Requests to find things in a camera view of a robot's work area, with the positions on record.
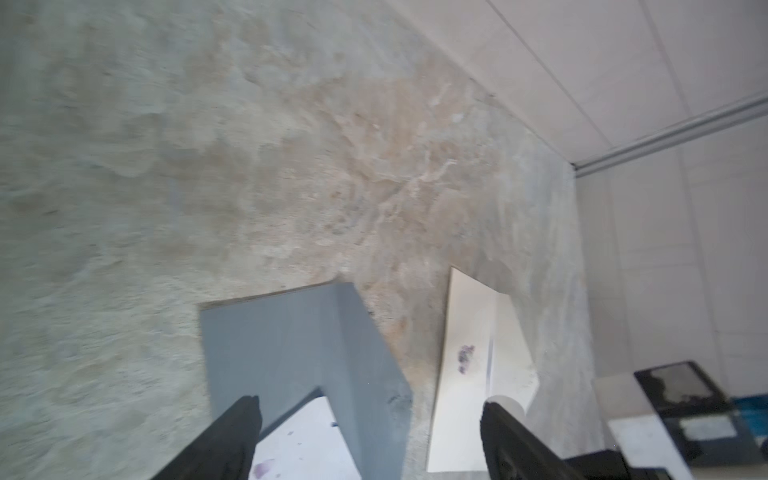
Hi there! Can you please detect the white paper sheet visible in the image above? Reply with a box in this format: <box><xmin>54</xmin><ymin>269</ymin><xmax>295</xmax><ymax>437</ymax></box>
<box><xmin>249</xmin><ymin>396</ymin><xmax>361</xmax><ymax>480</ymax></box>

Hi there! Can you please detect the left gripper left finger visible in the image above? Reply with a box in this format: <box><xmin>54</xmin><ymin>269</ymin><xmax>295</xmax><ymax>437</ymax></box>
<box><xmin>152</xmin><ymin>396</ymin><xmax>262</xmax><ymax>480</ymax></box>

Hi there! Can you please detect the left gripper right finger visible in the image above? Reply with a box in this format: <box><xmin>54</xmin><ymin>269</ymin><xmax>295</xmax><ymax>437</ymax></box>
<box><xmin>480</xmin><ymin>401</ymin><xmax>570</xmax><ymax>480</ymax></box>

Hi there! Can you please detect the cream envelope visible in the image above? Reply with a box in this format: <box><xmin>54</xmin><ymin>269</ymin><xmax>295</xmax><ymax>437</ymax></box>
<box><xmin>426</xmin><ymin>267</ymin><xmax>540</xmax><ymax>473</ymax></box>

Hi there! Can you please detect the white glue stick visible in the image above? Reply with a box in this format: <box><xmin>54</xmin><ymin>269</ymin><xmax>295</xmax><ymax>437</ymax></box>
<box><xmin>485</xmin><ymin>395</ymin><xmax>526</xmax><ymax>423</ymax></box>

